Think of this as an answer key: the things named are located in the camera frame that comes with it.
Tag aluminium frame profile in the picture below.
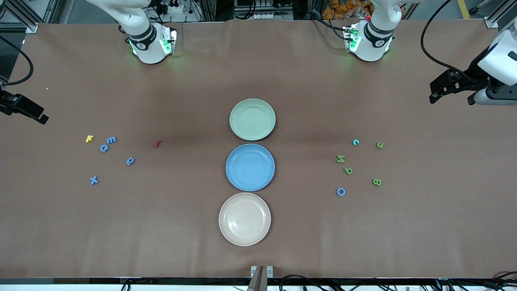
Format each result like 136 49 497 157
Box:
485 0 517 30
0 0 39 34

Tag blue plate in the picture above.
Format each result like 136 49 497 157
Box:
225 143 275 192

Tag white power strip with plugs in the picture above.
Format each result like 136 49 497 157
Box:
156 0 184 15

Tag light green plate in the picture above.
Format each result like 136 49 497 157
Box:
229 98 276 141

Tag orange snack bag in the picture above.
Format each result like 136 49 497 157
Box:
322 0 374 21

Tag dark electronics rack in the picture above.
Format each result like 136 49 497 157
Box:
233 0 294 21

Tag beige plate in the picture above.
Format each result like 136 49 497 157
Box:
218 192 271 247

